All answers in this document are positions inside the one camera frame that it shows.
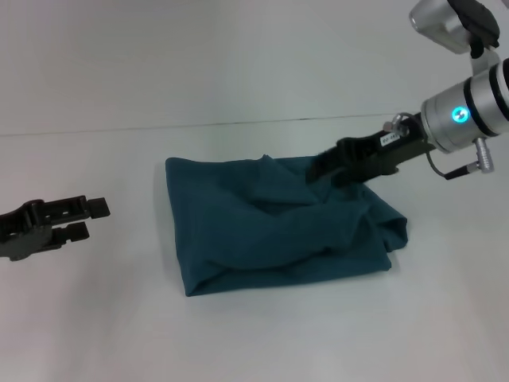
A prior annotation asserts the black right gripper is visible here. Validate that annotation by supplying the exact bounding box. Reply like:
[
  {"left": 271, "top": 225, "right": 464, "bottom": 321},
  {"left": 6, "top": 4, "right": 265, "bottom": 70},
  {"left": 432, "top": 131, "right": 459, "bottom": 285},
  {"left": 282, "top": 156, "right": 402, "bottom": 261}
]
[{"left": 305, "top": 112, "right": 435, "bottom": 189}]

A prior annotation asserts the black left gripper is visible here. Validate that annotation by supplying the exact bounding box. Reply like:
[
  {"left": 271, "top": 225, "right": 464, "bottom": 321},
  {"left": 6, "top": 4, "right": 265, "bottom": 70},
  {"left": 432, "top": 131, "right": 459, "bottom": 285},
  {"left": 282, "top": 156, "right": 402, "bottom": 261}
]
[{"left": 0, "top": 194, "right": 111, "bottom": 263}]

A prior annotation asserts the teal t-shirt with pink print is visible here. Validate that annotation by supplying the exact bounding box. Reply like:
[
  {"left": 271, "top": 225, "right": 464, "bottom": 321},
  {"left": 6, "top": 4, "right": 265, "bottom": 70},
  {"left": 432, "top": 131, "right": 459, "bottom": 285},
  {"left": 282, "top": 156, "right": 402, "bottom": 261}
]
[{"left": 164, "top": 154, "right": 409, "bottom": 298}]

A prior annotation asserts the right arm cable with metal plug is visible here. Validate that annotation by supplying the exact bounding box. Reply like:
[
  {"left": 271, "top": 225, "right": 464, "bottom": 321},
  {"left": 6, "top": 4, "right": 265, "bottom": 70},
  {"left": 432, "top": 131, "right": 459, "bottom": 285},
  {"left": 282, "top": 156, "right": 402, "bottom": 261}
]
[{"left": 382, "top": 112, "right": 497, "bottom": 181}]

